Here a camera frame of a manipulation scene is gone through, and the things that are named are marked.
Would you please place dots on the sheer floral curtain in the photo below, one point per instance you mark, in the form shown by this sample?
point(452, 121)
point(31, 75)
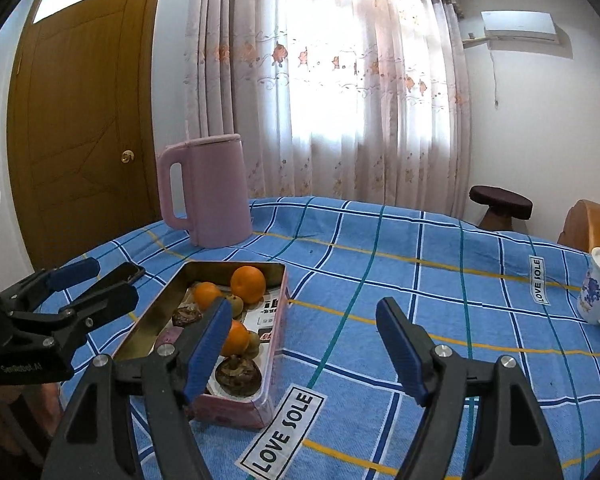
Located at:
point(330, 85)

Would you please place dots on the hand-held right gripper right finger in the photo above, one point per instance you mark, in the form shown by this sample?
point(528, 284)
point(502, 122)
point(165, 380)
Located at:
point(400, 340)

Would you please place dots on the printed paper card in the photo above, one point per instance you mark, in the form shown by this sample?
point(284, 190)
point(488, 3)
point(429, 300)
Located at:
point(269, 316)

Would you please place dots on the large orange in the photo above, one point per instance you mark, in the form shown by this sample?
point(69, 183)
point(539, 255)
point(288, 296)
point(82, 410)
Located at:
point(248, 284)

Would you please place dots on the wooden chair back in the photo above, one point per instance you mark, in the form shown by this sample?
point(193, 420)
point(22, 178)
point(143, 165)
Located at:
point(582, 225)

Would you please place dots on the pink rectangular tin box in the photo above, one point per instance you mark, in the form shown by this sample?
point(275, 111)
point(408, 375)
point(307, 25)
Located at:
point(145, 320)

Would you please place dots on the small orange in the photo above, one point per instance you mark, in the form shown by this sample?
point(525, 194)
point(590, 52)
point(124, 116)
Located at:
point(236, 339)
point(207, 296)

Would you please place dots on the white mug with blue print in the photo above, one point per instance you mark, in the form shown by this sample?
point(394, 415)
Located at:
point(597, 290)

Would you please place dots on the brass door knob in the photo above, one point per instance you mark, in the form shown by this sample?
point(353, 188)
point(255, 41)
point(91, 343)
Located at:
point(127, 156)

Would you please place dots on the small yellow-green fruit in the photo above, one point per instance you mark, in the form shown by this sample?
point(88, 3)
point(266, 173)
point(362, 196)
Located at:
point(254, 341)
point(237, 305)

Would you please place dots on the wooden door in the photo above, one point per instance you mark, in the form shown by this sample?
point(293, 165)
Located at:
point(75, 135)

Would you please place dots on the dark mangosteen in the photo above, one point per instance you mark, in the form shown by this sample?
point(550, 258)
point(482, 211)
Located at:
point(186, 316)

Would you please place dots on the white air conditioner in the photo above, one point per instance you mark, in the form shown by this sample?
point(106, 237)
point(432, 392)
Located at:
point(520, 25)

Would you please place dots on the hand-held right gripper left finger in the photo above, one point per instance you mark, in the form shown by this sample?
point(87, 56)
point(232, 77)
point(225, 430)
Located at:
point(210, 350)

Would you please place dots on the pink electric kettle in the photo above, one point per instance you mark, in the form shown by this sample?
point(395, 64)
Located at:
point(215, 195)

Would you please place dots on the blue plaid tablecloth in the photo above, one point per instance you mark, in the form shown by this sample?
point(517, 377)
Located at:
point(405, 280)

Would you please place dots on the dark round stool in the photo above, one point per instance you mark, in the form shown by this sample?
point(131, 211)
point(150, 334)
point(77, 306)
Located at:
point(500, 200)

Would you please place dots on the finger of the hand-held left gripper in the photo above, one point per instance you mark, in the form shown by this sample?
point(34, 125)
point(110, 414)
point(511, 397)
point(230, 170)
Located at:
point(75, 272)
point(110, 300)

